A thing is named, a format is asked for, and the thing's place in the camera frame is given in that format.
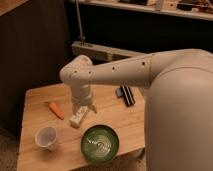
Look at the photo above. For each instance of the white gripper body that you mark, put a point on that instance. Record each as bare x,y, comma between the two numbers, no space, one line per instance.
81,95

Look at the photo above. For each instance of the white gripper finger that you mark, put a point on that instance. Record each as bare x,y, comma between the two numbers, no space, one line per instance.
93,108
75,108

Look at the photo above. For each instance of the white bottle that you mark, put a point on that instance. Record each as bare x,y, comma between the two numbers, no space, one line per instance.
77,118

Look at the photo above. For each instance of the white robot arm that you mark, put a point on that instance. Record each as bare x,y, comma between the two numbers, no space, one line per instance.
178,124

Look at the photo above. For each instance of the green ceramic bowl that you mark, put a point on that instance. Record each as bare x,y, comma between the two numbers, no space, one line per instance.
99,144

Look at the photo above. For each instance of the orange carrot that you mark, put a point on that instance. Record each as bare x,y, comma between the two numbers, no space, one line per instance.
56,110

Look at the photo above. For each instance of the black striped object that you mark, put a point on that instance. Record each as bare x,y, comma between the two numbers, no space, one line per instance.
125,93

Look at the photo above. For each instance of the grey metal beam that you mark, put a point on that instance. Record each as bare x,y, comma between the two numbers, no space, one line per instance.
100,52

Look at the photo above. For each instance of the white plastic cup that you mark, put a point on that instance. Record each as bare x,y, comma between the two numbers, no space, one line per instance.
46,138

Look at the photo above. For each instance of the metal pole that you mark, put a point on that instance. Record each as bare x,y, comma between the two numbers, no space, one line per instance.
81,36

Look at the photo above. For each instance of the wooden shelf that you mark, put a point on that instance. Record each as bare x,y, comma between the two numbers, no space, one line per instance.
157,7

